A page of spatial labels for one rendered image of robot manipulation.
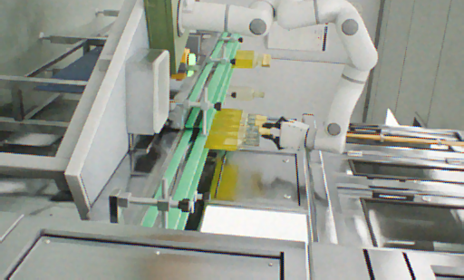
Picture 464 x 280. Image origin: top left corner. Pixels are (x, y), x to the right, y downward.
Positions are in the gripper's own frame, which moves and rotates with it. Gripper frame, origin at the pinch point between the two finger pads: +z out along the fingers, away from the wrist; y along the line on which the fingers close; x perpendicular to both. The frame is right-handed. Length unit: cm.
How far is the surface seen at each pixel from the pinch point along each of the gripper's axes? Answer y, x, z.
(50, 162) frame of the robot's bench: 15, 83, 31
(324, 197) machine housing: -13.0, 17.9, -26.5
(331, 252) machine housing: 22, 100, -39
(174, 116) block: 10.7, 29.1, 24.3
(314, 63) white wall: -112, -576, 91
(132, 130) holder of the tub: 12, 49, 28
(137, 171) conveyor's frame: 5, 61, 20
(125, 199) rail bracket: 15, 90, 5
